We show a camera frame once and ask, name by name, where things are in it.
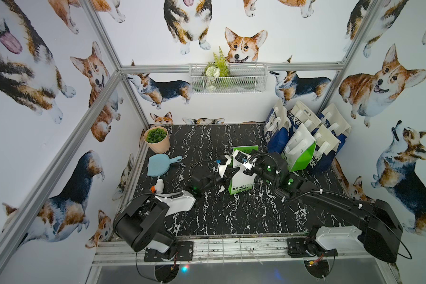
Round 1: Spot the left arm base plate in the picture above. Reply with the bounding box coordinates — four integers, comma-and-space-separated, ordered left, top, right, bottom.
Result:
144, 241, 194, 262

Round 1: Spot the aluminium frame rail front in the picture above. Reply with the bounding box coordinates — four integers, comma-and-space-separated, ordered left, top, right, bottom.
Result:
92, 237, 386, 267

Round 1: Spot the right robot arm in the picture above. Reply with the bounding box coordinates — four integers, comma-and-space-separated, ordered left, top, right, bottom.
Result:
244, 152, 407, 263

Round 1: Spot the blue white bag middle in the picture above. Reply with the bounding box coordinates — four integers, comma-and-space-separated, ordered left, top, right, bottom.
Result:
287, 101, 321, 136

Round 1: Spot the small white orange bottle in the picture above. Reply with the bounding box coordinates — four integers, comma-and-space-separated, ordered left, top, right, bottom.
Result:
150, 179, 164, 194

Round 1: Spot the white wire wall basket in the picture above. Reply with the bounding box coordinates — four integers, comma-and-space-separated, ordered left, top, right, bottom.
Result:
189, 63, 269, 93

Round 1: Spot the light blue dustpan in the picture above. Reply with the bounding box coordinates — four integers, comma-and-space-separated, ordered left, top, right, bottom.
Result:
147, 154, 182, 177

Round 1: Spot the terracotta pot with plant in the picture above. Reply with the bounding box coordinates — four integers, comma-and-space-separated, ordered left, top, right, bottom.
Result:
143, 126, 170, 154

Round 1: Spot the blue white bag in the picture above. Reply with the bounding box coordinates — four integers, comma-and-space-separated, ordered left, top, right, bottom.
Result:
287, 101, 321, 136
306, 104, 351, 175
263, 101, 290, 154

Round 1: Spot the blue white bag left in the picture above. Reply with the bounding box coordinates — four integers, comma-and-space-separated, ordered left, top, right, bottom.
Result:
263, 101, 290, 154

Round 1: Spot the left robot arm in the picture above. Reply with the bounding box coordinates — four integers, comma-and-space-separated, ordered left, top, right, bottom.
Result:
113, 166, 238, 259

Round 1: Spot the green white takeout bag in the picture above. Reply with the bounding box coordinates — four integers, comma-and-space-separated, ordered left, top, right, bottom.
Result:
217, 145, 259, 195

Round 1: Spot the blue white bag right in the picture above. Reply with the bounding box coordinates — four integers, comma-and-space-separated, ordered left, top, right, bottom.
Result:
306, 104, 351, 175

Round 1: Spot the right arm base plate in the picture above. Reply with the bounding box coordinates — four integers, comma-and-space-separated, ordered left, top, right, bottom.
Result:
286, 238, 338, 258

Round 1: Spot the artificial fern with flower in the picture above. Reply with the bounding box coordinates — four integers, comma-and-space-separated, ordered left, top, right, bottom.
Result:
202, 47, 230, 92

